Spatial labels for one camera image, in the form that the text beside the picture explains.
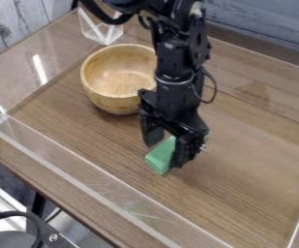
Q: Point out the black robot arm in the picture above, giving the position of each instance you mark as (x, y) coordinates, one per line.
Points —
(176, 26)

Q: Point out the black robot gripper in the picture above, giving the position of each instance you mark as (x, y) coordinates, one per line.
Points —
(168, 109)

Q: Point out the metal bracket with screw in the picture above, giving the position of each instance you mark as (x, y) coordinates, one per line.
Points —
(52, 239)

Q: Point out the black metal table leg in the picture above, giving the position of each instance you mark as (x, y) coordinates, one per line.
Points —
(38, 205)

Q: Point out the light wooden bowl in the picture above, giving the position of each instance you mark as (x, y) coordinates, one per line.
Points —
(114, 73)

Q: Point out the green rectangular block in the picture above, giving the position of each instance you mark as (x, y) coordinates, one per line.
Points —
(159, 157)

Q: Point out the clear acrylic tray wall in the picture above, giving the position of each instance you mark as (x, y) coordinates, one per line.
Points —
(231, 199)

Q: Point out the clear acrylic corner bracket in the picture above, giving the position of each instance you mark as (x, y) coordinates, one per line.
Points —
(96, 31)

